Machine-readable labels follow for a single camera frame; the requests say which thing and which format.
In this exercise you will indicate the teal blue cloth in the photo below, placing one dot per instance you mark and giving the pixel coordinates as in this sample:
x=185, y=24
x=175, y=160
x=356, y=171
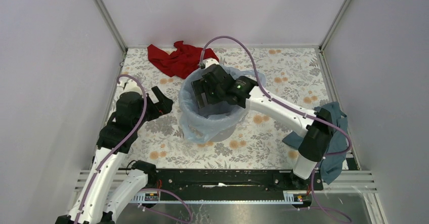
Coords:
x=331, y=167

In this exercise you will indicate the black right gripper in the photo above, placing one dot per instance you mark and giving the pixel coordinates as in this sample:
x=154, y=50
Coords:
x=200, y=86

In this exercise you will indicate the grey slotted cable duct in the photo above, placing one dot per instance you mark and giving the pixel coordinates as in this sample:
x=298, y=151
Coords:
x=263, y=197

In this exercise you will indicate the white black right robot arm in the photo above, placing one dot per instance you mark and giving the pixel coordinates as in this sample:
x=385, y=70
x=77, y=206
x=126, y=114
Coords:
x=314, y=127

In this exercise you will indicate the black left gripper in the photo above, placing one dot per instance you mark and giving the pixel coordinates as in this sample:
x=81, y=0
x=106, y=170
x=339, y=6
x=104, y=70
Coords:
x=164, y=105

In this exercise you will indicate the red cloth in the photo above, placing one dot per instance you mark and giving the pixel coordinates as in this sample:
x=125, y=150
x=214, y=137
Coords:
x=181, y=63

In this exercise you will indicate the light blue plastic trash bag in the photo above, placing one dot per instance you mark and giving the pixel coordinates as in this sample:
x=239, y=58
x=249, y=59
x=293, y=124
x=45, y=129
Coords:
x=212, y=101

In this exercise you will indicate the grey plastic trash bin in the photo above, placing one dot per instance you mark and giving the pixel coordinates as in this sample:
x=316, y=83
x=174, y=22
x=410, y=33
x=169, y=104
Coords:
x=213, y=122

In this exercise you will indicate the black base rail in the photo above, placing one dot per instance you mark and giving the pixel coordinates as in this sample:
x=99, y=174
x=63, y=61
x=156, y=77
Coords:
x=204, y=181

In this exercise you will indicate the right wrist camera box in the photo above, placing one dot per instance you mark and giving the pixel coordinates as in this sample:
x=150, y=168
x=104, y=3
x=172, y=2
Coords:
x=205, y=63

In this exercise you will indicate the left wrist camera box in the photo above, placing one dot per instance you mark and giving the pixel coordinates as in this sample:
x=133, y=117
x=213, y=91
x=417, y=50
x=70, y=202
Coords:
x=127, y=85

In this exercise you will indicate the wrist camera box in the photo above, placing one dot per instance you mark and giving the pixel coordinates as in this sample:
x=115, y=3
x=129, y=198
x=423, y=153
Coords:
x=127, y=85
x=205, y=63

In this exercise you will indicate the floral patterned table mat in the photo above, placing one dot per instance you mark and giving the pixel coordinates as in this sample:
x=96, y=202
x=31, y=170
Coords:
x=293, y=74

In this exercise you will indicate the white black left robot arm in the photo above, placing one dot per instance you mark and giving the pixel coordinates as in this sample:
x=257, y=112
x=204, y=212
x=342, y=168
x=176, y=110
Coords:
x=95, y=204

